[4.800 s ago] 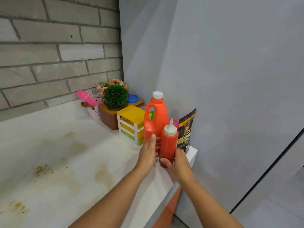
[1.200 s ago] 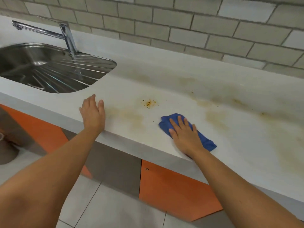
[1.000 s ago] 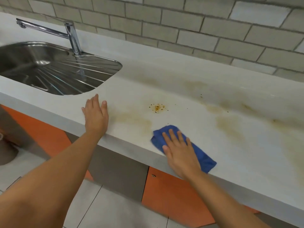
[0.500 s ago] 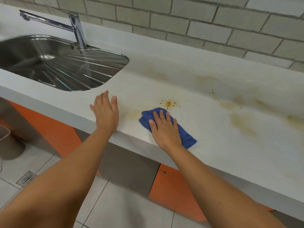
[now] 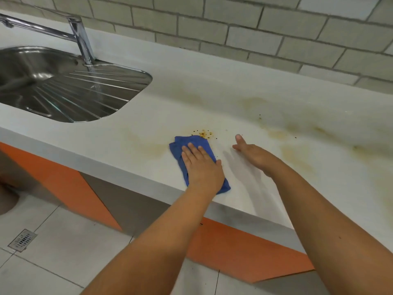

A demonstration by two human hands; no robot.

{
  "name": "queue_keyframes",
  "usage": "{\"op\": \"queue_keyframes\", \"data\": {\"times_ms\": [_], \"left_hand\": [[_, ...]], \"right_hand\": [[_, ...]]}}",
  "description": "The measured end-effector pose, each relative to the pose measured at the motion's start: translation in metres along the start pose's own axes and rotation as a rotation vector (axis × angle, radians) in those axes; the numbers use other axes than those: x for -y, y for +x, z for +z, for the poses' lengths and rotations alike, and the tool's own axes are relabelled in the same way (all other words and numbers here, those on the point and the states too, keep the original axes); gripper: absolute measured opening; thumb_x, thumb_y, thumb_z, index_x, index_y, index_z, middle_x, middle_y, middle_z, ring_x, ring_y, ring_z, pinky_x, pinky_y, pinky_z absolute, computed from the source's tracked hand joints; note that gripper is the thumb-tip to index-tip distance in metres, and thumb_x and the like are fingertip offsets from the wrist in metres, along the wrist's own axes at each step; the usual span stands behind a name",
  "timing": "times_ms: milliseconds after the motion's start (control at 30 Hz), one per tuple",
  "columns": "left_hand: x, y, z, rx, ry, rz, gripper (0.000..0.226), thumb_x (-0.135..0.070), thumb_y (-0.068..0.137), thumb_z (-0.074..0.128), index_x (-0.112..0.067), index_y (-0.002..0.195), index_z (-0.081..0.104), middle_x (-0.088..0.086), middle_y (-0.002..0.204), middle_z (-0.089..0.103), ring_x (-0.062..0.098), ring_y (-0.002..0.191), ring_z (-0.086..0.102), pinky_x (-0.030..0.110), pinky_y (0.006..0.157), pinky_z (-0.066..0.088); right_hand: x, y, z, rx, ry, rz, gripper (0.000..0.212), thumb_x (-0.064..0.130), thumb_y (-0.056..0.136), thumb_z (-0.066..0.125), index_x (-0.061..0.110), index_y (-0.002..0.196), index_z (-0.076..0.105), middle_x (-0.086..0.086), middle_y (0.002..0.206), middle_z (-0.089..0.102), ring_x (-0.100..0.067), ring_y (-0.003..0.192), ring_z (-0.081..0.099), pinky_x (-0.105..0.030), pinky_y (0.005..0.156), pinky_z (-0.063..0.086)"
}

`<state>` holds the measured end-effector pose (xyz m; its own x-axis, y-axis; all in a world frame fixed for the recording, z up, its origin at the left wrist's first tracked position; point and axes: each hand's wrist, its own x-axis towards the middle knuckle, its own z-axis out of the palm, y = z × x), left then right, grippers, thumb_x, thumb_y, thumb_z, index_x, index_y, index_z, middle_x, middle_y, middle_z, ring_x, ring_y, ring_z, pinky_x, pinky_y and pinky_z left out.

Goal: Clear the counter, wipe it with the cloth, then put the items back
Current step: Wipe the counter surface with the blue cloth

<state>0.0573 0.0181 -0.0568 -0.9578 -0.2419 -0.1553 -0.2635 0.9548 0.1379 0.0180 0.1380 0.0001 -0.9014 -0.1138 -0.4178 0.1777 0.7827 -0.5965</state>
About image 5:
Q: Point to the person's left hand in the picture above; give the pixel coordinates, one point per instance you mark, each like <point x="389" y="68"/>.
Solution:
<point x="202" y="172"/>

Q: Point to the person's right hand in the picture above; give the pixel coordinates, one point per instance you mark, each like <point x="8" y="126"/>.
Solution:
<point x="258" y="156"/>

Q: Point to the blue cloth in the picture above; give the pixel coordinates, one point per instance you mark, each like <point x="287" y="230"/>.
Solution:
<point x="178" y="147"/>

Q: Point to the person's right forearm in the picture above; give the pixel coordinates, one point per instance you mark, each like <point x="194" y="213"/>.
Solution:
<point x="337" y="233"/>

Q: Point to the person's left forearm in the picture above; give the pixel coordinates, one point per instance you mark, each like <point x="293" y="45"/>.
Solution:
<point x="153" y="251"/>

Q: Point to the white countertop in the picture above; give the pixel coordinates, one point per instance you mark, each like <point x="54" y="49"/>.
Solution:
<point x="245" y="76"/>

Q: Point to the orange cabinet front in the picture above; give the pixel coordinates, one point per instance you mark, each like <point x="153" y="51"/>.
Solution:
<point x="245" y="248"/>

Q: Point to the steel sink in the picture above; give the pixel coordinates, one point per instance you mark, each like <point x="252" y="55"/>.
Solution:
<point x="61" y="86"/>

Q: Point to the steel faucet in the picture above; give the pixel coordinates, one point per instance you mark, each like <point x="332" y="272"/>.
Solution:
<point x="81" y="39"/>

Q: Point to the metal floor drain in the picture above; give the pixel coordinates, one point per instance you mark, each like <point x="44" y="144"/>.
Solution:
<point x="22" y="240"/>

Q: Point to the grey trash bin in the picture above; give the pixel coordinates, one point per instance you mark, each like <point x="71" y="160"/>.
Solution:
<point x="6" y="201"/>

